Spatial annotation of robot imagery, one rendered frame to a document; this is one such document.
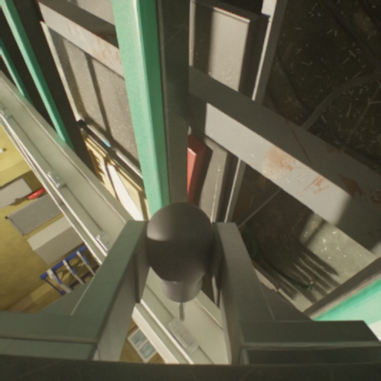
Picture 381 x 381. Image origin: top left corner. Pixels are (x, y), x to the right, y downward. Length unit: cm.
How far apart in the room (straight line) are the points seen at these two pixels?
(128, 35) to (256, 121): 11
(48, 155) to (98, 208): 19
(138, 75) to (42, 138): 51
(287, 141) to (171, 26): 11
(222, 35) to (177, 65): 32
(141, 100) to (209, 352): 33
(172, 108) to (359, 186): 15
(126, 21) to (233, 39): 33
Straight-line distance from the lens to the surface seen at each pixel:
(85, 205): 53
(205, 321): 42
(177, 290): 17
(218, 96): 23
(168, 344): 83
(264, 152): 21
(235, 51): 51
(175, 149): 26
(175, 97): 23
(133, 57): 21
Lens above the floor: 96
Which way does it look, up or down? 25 degrees down
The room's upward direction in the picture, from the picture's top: 126 degrees counter-clockwise
